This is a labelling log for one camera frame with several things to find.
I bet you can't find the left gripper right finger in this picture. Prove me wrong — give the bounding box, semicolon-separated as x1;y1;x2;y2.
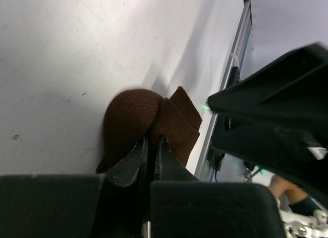
150;137;286;237

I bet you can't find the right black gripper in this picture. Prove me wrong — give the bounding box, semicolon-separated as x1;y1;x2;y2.
208;43;327;192

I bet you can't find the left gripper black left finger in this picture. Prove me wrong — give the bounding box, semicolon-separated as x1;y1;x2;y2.
1;137;149;237

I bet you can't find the brown striped sock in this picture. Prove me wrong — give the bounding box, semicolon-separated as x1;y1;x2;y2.
96;87;202;173

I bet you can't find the operator leg with sock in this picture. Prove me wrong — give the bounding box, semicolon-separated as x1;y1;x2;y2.
268;174;323;216

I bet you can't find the aluminium frame rail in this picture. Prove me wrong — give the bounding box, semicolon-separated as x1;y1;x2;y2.
194;0;252;182

